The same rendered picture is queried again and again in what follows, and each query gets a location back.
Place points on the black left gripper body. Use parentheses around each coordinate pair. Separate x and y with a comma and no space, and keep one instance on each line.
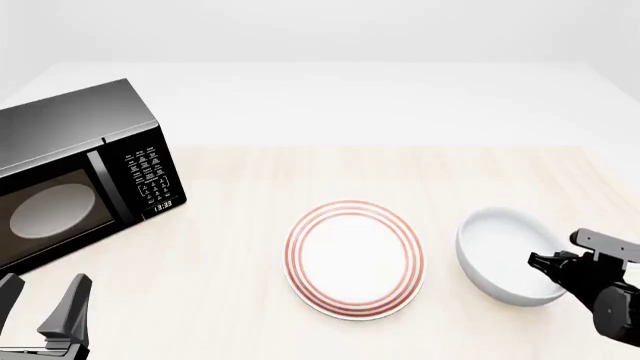
(55,353)

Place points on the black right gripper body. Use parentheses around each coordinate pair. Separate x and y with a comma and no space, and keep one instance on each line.
(597,275)

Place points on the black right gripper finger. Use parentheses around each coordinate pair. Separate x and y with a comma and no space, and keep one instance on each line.
(552,268)

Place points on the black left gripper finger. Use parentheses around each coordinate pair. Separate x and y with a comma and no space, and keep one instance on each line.
(70,315)
(9,290)

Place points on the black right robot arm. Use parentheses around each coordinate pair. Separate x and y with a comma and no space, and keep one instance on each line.
(620,315)

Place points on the small flat plate on stalk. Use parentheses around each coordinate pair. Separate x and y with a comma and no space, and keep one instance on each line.
(607,243)

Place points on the white bowl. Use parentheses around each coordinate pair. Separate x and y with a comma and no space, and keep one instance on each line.
(500,247)

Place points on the white round turntable plate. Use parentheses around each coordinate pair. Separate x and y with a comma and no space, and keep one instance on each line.
(52,210)

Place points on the white plate with red rings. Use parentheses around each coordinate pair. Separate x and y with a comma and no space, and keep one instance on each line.
(352,258)

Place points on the black microwave oven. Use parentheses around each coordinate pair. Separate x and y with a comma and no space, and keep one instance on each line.
(75,123)

